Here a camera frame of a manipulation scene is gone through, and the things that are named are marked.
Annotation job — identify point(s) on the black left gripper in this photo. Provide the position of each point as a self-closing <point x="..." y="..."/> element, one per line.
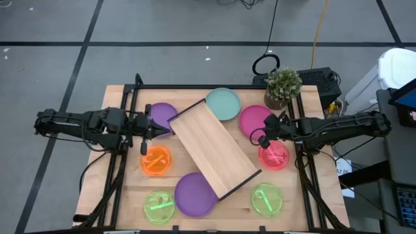
<point x="139" y="123"/>

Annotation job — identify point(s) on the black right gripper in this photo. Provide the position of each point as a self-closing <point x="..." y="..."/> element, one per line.
<point x="276" y="125"/>

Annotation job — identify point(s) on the purple plate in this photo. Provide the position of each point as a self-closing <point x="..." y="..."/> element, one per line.
<point x="193" y="195"/>
<point x="161" y="113"/>

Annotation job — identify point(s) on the magenta plate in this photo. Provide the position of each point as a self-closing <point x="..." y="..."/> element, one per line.
<point x="253" y="120"/>

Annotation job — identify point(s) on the orange transparent plate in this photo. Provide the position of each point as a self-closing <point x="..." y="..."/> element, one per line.
<point x="156" y="161"/>

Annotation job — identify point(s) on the pink transparent plate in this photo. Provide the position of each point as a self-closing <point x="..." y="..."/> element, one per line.
<point x="276" y="157"/>

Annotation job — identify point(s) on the teal plate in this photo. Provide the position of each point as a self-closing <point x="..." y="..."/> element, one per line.
<point x="223" y="104"/>

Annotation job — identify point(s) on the green transparent plate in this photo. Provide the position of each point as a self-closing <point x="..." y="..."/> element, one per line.
<point x="159" y="206"/>
<point x="267" y="200"/>

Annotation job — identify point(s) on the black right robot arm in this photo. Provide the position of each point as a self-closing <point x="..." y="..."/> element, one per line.
<point x="341" y="125"/>

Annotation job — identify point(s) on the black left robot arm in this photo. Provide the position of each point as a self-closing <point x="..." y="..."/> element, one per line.
<point x="81" y="122"/>

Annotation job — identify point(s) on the wooden shelf with black legs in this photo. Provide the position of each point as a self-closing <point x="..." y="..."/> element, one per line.
<point x="211" y="146"/>

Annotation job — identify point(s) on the potted plant in ribbed pot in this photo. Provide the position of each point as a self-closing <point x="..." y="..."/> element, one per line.
<point x="282" y="86"/>

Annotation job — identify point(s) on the white paper sheet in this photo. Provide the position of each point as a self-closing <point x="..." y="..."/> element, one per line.
<point x="344" y="165"/>

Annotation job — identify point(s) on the silver metal bar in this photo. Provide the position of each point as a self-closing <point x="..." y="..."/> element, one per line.
<point x="122" y="232"/>

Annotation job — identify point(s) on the grey desk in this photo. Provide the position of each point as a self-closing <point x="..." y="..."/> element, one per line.
<point x="399" y="156"/>

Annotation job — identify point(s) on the black monitor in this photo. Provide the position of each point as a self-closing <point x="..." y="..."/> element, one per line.
<point x="406" y="97"/>

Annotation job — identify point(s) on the white lidded bin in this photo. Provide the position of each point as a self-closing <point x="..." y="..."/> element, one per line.
<point x="398" y="66"/>

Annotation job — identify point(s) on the black keyboard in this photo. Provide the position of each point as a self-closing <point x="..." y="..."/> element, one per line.
<point x="408" y="208"/>

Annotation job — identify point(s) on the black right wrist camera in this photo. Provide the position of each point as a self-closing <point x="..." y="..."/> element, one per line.
<point x="264" y="142"/>

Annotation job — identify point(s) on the black aluminium table frame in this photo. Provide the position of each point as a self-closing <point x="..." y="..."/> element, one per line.
<point x="211" y="86"/>

